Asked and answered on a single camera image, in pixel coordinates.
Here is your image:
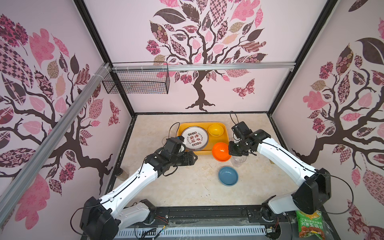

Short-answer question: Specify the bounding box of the yellow upturned bowl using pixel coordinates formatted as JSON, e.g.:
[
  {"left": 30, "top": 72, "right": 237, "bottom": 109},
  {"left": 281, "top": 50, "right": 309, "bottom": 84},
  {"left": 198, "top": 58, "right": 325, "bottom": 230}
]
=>
[{"left": 208, "top": 124, "right": 224, "bottom": 137}]

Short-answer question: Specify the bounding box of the white vented strip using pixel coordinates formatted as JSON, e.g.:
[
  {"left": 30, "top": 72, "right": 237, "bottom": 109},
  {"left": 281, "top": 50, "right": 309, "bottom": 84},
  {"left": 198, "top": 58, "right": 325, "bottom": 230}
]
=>
[{"left": 115, "top": 226, "right": 267, "bottom": 240}]

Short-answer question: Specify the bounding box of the aluminium rail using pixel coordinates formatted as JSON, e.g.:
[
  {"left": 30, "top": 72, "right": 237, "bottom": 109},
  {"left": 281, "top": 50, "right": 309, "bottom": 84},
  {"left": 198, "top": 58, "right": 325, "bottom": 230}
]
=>
[
  {"left": 1, "top": 63, "right": 111, "bottom": 224},
  {"left": 112, "top": 62, "right": 296, "bottom": 72}
]

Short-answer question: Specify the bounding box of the black wire basket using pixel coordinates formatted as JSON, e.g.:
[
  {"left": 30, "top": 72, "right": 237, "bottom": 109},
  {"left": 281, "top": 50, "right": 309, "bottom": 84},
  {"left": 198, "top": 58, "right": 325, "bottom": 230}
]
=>
[{"left": 103, "top": 61, "right": 171, "bottom": 95}]

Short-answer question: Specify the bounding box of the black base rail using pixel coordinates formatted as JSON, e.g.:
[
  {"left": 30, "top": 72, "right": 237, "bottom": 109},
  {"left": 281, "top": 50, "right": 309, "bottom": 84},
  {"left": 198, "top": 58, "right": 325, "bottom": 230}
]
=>
[{"left": 150, "top": 205, "right": 265, "bottom": 225}]

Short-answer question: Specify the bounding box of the yellow plastic bin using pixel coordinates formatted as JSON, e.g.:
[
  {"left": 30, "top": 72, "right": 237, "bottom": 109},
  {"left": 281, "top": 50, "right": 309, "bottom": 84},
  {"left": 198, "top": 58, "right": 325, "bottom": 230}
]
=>
[{"left": 177, "top": 122, "right": 229, "bottom": 155}]

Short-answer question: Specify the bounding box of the orange bowl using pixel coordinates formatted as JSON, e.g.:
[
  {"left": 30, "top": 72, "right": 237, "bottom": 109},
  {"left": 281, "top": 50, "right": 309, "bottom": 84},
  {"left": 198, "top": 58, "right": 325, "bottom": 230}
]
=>
[{"left": 212, "top": 143, "right": 231, "bottom": 162}]

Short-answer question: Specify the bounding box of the clear plastic cup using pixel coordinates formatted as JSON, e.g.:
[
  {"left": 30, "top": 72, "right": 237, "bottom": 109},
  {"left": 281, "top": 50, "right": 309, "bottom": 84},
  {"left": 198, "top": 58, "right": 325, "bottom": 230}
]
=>
[
  {"left": 162, "top": 137, "right": 169, "bottom": 146},
  {"left": 231, "top": 156, "right": 247, "bottom": 168}
]

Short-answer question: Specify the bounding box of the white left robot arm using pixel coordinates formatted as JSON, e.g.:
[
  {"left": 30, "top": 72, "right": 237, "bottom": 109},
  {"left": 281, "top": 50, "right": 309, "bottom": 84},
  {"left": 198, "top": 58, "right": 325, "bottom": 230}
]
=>
[{"left": 80, "top": 137, "right": 198, "bottom": 240}]

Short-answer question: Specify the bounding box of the aluminium rail left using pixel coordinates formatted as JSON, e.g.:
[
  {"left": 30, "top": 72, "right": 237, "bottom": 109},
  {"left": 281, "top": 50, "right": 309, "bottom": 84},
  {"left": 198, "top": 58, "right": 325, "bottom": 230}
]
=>
[{"left": 1, "top": 63, "right": 111, "bottom": 224}]

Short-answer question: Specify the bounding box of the aluminium rail back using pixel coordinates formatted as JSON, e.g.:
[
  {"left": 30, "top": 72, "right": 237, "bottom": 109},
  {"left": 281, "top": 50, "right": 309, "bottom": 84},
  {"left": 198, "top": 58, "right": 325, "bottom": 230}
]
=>
[{"left": 112, "top": 62, "right": 296, "bottom": 72}]

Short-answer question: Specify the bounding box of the green snack bag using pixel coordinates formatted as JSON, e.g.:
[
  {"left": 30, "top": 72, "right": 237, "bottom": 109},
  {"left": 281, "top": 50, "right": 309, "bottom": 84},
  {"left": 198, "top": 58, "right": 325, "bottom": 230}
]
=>
[{"left": 296, "top": 211, "right": 326, "bottom": 240}]

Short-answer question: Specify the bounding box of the blue grey bowl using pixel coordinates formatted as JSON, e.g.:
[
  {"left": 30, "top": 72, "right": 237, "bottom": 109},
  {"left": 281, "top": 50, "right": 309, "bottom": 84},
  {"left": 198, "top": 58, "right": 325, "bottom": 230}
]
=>
[{"left": 218, "top": 166, "right": 239, "bottom": 187}]

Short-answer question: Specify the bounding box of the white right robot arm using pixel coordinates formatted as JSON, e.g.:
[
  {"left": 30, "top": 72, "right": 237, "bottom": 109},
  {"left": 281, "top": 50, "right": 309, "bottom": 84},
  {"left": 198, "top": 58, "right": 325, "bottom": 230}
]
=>
[{"left": 229, "top": 122, "right": 332, "bottom": 221}]

